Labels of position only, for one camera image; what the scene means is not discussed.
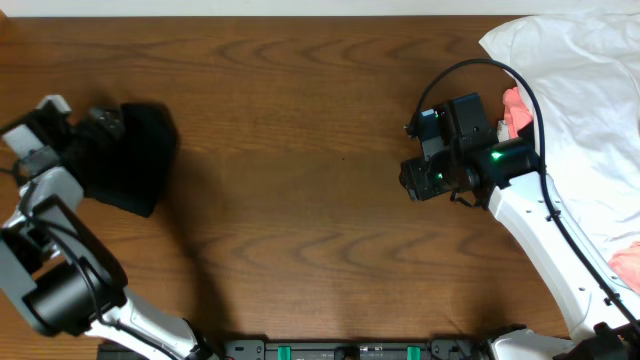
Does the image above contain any black t-shirt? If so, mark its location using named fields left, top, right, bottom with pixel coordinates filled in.
left=62, top=102, right=178, bottom=217

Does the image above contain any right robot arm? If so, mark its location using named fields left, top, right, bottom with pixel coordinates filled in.
left=399, top=93, right=639, bottom=359

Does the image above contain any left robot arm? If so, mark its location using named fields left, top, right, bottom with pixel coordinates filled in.
left=1, top=95, right=217, bottom=359

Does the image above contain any pink garment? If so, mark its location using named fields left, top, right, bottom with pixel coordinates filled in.
left=503, top=87, right=533, bottom=138

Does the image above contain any white t-shirt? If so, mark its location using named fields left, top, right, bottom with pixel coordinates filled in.
left=480, top=14, right=639, bottom=260

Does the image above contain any black right cable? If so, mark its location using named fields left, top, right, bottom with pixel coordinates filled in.
left=403, top=57, right=640, bottom=331

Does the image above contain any black cable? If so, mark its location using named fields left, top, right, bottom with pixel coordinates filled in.
left=0, top=164, right=181, bottom=360
left=403, top=57, right=640, bottom=331

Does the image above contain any black left cable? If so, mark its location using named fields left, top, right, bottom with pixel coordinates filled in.
left=0, top=164, right=181, bottom=360

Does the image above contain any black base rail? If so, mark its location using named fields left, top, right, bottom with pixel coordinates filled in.
left=217, top=338, right=497, bottom=360

